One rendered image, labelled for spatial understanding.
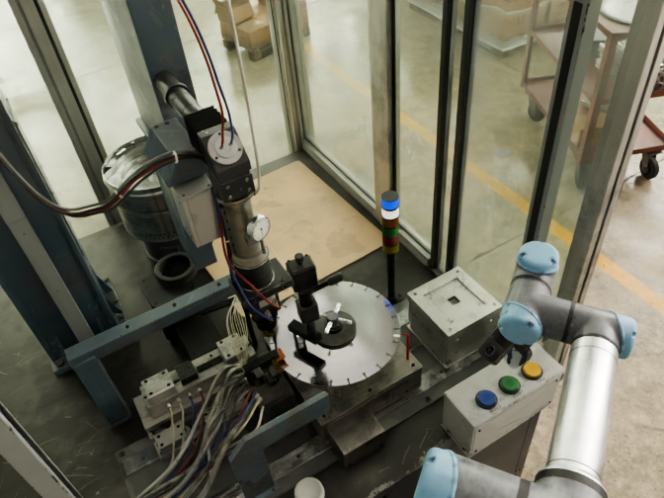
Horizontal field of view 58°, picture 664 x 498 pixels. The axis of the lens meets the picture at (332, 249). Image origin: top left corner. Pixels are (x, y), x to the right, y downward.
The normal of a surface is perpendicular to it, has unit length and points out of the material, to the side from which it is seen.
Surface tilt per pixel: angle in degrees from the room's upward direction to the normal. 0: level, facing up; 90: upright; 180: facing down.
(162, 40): 90
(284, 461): 0
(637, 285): 0
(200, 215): 90
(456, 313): 0
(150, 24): 90
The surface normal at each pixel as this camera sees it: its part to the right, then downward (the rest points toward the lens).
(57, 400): -0.08, -0.72
